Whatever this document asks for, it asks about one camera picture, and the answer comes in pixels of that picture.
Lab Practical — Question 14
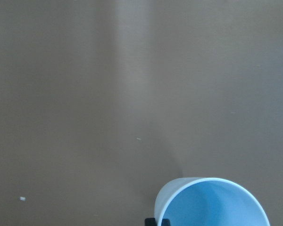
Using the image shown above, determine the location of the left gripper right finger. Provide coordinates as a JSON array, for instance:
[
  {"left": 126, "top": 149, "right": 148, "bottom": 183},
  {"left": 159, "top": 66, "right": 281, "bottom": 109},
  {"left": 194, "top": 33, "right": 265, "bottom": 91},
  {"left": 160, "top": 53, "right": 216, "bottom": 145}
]
[{"left": 162, "top": 218, "right": 170, "bottom": 226}]

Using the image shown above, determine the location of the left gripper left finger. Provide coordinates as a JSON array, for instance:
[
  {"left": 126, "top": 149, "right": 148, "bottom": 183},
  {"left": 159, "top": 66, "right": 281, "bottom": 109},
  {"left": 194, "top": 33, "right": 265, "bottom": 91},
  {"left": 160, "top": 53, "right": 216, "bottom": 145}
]
[{"left": 145, "top": 218, "right": 156, "bottom": 226}]

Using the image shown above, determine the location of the blue cup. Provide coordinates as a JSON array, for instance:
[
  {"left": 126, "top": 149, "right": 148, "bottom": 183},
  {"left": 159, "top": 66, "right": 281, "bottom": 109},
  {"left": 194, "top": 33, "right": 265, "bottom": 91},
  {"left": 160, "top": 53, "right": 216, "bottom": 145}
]
[{"left": 154, "top": 178, "right": 270, "bottom": 226}]

